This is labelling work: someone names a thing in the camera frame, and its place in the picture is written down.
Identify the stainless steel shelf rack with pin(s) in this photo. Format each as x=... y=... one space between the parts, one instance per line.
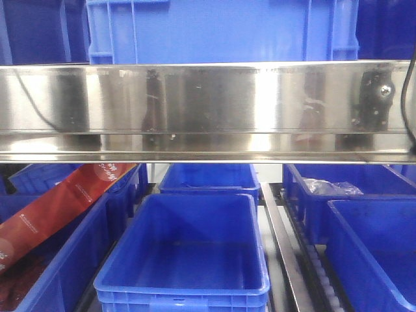
x=267 y=112

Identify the blue bin centre back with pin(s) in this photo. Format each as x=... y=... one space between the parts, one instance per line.
x=216 y=178

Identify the blue bin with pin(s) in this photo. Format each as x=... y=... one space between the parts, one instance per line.
x=187 y=253
x=371 y=247
x=216 y=178
x=375 y=181
x=54 y=276

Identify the blue bin centre front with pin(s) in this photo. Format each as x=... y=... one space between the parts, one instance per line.
x=187 y=253

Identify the crumpled clear plastic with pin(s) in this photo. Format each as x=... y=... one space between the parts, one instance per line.
x=326 y=188

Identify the red snack package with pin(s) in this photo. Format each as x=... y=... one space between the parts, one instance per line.
x=56 y=208

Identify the large blue crate upper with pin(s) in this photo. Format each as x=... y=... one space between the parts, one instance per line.
x=178 y=32

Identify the blue bin right back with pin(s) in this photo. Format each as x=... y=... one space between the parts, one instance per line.
x=375 y=181

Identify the blue bin right front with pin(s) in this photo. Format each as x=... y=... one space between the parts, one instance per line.
x=371 y=247

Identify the blue bin left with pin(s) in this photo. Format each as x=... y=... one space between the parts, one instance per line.
x=54 y=276

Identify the roller track rail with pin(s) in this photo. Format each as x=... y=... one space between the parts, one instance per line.
x=301 y=278

